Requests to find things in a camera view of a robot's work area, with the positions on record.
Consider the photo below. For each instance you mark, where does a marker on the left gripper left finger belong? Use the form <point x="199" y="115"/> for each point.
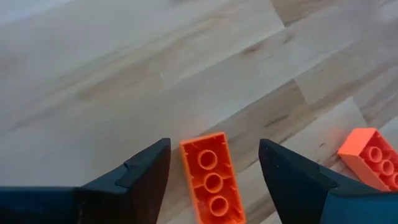
<point x="130" y="193"/>

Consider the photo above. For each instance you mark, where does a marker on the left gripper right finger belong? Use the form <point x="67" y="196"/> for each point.
<point x="295" y="186"/>

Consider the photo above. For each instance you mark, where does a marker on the orange-red toy brick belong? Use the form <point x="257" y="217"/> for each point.
<point x="370" y="155"/>

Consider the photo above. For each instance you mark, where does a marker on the orange toy brick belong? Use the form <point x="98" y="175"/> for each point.
<point x="213" y="183"/>

